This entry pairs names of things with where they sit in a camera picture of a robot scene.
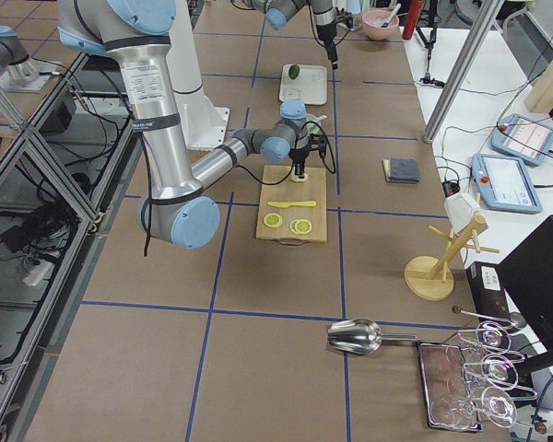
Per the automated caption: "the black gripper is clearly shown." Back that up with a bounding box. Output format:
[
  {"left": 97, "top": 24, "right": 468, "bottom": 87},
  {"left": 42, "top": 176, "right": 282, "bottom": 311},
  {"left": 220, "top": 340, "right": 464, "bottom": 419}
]
[
  {"left": 290, "top": 134, "right": 327, "bottom": 178},
  {"left": 316, "top": 23, "right": 338, "bottom": 69}
]

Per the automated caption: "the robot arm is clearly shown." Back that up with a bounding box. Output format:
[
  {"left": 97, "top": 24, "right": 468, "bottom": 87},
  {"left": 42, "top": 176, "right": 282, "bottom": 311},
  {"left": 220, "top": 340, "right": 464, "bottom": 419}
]
[
  {"left": 57, "top": 1, "right": 316, "bottom": 250},
  {"left": 233, "top": 0, "right": 338, "bottom": 70}
]

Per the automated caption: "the mint green bowl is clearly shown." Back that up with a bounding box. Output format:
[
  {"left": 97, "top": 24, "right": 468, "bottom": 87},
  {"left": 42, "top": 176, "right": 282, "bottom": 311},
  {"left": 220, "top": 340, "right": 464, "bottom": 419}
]
[{"left": 306, "top": 114, "right": 321, "bottom": 134}]

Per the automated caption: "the pink bowl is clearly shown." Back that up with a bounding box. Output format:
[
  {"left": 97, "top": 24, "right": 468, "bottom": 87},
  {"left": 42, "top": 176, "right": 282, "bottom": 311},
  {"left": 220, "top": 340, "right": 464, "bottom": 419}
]
[{"left": 361, "top": 9, "right": 399, "bottom": 41}]

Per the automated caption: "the bamboo cutting board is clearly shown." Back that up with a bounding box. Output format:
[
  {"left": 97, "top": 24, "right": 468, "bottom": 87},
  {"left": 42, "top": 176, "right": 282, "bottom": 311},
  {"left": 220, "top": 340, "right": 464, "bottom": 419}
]
[{"left": 255, "top": 165, "right": 327, "bottom": 244}]

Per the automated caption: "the green lime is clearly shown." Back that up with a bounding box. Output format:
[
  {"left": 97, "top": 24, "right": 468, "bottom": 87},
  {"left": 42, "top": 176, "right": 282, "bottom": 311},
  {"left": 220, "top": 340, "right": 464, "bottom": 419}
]
[{"left": 288, "top": 64, "right": 300, "bottom": 79}]

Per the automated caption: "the cream bear serving tray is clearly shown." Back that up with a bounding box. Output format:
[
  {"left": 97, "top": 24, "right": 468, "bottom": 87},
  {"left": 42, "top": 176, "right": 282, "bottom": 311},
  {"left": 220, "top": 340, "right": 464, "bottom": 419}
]
[{"left": 278, "top": 64, "right": 327, "bottom": 106}]

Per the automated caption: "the yellow sponge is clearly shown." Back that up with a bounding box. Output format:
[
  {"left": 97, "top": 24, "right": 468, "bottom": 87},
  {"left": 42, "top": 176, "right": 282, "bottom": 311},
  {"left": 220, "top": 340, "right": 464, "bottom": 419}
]
[{"left": 382, "top": 158, "right": 390, "bottom": 181}]

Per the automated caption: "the yellow plastic knife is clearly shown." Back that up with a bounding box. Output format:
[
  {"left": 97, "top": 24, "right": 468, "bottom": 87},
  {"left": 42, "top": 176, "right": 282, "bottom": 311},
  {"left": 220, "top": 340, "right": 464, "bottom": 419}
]
[{"left": 267, "top": 200, "right": 317, "bottom": 209}]

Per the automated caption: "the lemon slice upper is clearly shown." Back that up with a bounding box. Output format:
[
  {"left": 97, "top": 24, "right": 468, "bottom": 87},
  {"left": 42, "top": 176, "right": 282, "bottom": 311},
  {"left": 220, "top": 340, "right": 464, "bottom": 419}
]
[{"left": 263, "top": 213, "right": 283, "bottom": 228}]

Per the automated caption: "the red bottle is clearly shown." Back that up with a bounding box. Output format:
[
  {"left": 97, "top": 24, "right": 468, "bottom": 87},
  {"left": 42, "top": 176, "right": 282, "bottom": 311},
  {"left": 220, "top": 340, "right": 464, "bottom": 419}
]
[{"left": 402, "top": 0, "right": 424, "bottom": 41}]

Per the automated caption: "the black tripod stick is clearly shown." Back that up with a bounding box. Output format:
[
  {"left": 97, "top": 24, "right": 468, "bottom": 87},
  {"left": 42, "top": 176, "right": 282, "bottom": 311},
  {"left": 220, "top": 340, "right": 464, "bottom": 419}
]
[{"left": 414, "top": 0, "right": 446, "bottom": 88}]

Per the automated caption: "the wooden mug tree stand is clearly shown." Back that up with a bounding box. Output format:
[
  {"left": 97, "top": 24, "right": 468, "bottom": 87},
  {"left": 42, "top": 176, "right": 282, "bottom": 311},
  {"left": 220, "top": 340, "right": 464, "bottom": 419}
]
[{"left": 404, "top": 211, "right": 500, "bottom": 301}]

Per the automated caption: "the blue teach pendant near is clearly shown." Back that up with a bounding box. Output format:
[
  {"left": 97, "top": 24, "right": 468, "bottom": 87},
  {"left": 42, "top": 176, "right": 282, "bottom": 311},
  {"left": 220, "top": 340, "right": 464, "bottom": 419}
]
[{"left": 471, "top": 154, "right": 543, "bottom": 215}]

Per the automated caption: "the blue teach pendant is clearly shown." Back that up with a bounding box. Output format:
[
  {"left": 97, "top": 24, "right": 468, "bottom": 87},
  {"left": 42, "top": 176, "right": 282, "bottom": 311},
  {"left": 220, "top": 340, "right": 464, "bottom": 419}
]
[
  {"left": 471, "top": 154, "right": 543, "bottom": 215},
  {"left": 491, "top": 113, "right": 553, "bottom": 167}
]

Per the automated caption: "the steel scoop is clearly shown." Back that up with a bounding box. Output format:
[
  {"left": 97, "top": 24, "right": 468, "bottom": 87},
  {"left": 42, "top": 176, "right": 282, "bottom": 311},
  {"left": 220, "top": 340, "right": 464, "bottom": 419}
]
[{"left": 327, "top": 318, "right": 418, "bottom": 355}]

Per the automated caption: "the blue teach pendant far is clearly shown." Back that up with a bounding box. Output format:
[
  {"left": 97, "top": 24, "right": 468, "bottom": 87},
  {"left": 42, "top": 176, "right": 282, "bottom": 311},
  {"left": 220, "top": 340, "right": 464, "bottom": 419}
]
[{"left": 491, "top": 113, "right": 553, "bottom": 167}]

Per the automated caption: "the black monitor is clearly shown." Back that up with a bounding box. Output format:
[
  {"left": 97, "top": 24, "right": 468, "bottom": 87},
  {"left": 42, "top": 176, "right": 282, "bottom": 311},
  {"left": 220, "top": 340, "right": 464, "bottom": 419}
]
[{"left": 498, "top": 215, "right": 553, "bottom": 349}]

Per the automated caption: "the wine glass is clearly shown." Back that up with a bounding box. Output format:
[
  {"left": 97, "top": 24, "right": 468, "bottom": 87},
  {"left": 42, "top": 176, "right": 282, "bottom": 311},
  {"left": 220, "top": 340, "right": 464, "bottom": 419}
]
[{"left": 456, "top": 320, "right": 524, "bottom": 357}]

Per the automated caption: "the dark glass tray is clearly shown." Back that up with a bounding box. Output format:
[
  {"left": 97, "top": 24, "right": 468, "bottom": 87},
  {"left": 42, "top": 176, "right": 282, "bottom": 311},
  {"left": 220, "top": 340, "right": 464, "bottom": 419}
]
[{"left": 417, "top": 341, "right": 483, "bottom": 434}]

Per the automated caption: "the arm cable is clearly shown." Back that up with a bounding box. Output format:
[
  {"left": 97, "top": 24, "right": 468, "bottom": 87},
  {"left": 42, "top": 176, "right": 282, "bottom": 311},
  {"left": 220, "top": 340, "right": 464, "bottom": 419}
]
[{"left": 232, "top": 133, "right": 337, "bottom": 188}]

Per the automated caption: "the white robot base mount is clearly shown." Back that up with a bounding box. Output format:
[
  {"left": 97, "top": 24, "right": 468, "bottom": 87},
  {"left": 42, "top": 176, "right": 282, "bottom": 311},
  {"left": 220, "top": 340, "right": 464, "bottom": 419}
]
[{"left": 167, "top": 1, "right": 229, "bottom": 150}]

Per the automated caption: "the aluminium frame post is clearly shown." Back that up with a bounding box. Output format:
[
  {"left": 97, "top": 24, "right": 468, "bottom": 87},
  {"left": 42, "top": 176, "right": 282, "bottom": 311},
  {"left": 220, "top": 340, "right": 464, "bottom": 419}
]
[{"left": 423, "top": 0, "right": 504, "bottom": 144}]

